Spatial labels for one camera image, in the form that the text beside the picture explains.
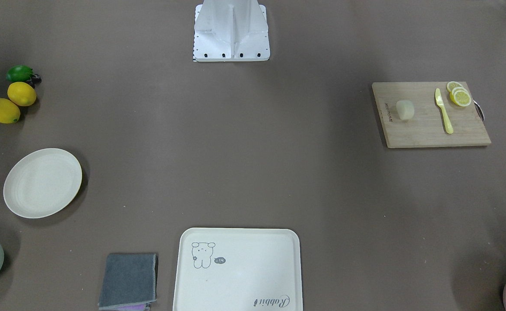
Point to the yellow lemon far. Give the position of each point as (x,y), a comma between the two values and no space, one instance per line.
(22,94)

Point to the yellow plastic knife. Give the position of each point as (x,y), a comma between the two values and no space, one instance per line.
(444,115)

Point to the dark cherry fruit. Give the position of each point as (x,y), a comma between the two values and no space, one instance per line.
(34,80)

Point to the cream round plate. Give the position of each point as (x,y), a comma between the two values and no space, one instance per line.
(42,183)

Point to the lemon slice front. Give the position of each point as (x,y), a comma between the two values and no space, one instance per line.
(461,98)

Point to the green lime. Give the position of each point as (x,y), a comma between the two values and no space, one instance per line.
(19,73)

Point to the lemon slice back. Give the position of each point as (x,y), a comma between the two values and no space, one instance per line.
(452,85)

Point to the grey folded cloth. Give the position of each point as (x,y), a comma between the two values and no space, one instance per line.
(129,282)

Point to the cream rabbit tray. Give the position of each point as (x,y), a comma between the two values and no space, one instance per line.
(238,269)

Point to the white central mounting column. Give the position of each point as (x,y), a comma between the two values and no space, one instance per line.
(231,31)

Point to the yellow lemon near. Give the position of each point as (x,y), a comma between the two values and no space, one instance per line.
(9,112)

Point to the bamboo cutting board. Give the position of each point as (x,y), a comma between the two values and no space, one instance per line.
(426,129)

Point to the yellow lemon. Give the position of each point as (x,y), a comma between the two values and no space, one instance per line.
(22,94)
(9,112)

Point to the white steamed bun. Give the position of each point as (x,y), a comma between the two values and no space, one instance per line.
(405,109)

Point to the lemon slice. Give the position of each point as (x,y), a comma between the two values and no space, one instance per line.
(461,98)
(452,85)

